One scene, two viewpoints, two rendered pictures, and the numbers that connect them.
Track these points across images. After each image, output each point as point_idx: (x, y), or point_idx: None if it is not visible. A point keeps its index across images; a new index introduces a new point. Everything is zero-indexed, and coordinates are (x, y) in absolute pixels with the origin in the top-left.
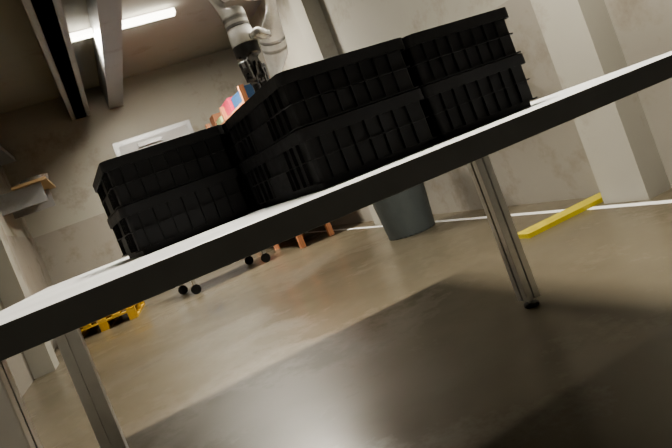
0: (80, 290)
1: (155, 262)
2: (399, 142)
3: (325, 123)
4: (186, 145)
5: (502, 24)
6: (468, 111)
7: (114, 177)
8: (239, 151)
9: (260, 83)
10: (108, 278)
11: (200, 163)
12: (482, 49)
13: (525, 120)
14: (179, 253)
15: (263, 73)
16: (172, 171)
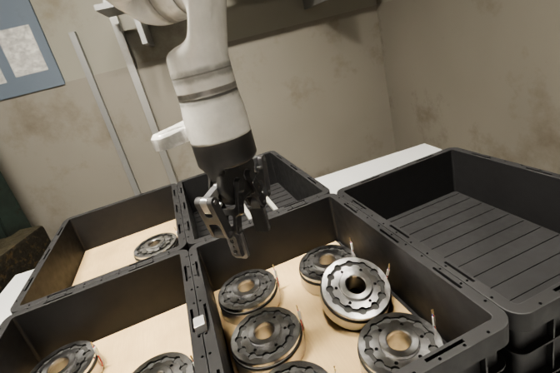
0: (383, 164)
1: (352, 166)
2: None
3: None
4: (380, 186)
5: (79, 228)
6: None
7: (450, 166)
8: (335, 229)
9: (240, 226)
10: (378, 169)
11: (377, 210)
12: (116, 230)
13: None
14: (344, 169)
15: (224, 207)
16: (404, 197)
